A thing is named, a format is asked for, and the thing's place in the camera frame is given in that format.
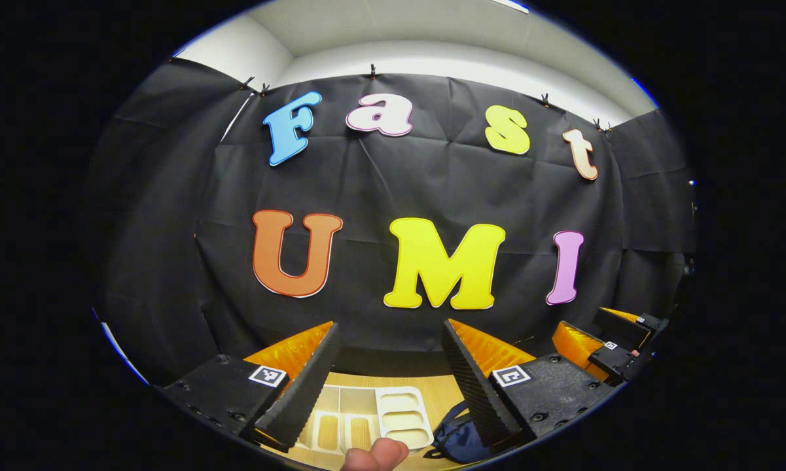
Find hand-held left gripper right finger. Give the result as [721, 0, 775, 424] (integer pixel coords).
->
[441, 319, 616, 449]

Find row of small black clips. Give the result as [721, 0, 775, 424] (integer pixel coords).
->
[239, 63, 613, 131]

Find white plastic bookshelf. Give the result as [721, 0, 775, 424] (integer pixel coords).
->
[295, 385, 437, 456]

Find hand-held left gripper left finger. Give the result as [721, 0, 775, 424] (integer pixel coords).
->
[160, 321, 341, 452]

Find navy blue schoolbag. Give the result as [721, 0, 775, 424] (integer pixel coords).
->
[425, 400, 498, 464]

